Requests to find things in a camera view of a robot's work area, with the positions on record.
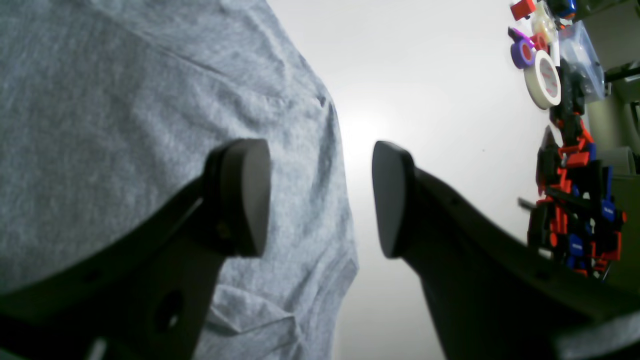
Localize clear plastic bag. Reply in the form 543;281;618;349
558;20;606;104

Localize grey T-shirt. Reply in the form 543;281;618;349
0;0;359;360

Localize red blue black parts pile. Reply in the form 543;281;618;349
518;60;629;281

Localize white tape roll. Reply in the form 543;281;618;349
523;51;562;110

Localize purple tape roll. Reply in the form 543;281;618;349
510;37;536;69

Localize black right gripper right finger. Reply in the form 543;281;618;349
372;141;640;360

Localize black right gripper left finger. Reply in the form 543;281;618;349
1;138;272;360

